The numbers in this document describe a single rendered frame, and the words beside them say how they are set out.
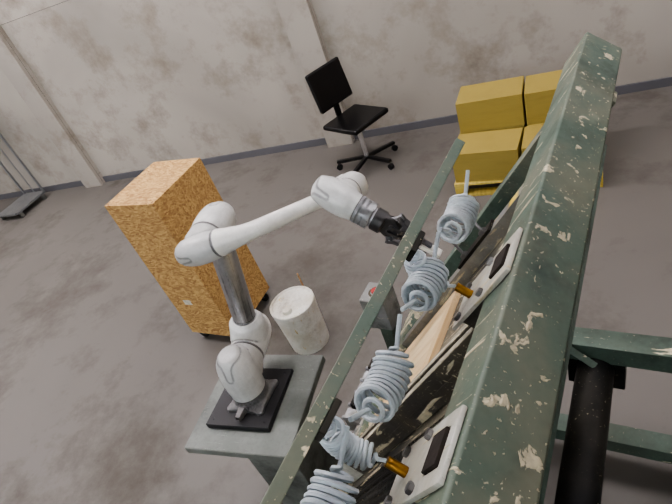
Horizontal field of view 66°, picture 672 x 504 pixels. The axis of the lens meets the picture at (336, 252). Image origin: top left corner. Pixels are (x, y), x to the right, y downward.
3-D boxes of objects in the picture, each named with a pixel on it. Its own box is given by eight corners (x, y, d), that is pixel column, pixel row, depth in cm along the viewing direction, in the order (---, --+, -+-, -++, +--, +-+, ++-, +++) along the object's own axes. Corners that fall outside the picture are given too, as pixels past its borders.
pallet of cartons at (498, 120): (462, 154, 477) (450, 88, 439) (599, 133, 433) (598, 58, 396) (455, 203, 420) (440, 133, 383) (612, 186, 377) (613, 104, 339)
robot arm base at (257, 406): (222, 419, 220) (216, 411, 217) (245, 378, 236) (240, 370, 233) (258, 424, 212) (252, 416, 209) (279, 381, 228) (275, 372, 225)
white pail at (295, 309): (298, 321, 370) (273, 273, 343) (337, 320, 359) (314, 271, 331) (284, 357, 348) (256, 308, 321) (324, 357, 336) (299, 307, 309)
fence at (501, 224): (414, 339, 207) (405, 334, 207) (550, 173, 133) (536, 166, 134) (410, 349, 204) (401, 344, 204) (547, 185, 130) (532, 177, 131)
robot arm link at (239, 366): (226, 405, 218) (203, 371, 206) (238, 371, 232) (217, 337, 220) (260, 401, 213) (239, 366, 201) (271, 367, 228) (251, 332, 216)
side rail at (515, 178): (446, 302, 222) (423, 289, 223) (618, 92, 137) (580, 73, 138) (442, 312, 218) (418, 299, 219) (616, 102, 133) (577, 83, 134)
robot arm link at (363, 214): (355, 207, 156) (372, 217, 155) (367, 190, 161) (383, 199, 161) (347, 226, 163) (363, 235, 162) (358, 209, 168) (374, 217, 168)
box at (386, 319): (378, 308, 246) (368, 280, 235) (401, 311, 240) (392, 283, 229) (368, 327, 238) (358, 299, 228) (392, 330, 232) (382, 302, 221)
